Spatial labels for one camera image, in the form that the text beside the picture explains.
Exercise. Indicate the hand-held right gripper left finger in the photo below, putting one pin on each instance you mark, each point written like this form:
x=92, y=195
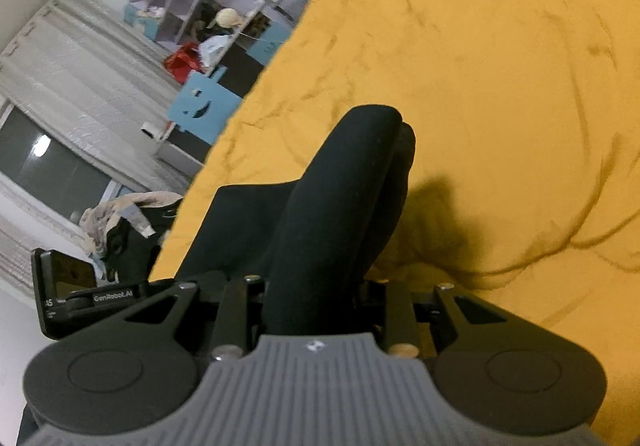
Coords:
x=234, y=308

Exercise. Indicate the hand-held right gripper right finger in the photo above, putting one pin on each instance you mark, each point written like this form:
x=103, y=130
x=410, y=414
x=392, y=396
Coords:
x=400, y=311

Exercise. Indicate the dark pants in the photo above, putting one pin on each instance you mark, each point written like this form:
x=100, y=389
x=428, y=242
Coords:
x=345, y=206

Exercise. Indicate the pile of clothes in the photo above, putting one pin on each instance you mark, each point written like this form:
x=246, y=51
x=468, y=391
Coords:
x=130, y=226

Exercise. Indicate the blue chair with smiley cutout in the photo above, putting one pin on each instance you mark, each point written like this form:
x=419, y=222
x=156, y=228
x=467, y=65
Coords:
x=197, y=106

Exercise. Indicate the yellow blanket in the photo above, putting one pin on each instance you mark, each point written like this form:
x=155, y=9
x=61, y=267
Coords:
x=500, y=126

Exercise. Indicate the white curtain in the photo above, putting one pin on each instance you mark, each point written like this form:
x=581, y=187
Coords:
x=75, y=76

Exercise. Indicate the red bag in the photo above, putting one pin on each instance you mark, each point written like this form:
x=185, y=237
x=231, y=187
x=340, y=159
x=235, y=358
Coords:
x=184, y=58

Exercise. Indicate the cream hat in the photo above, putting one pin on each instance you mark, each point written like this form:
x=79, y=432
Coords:
x=227, y=18

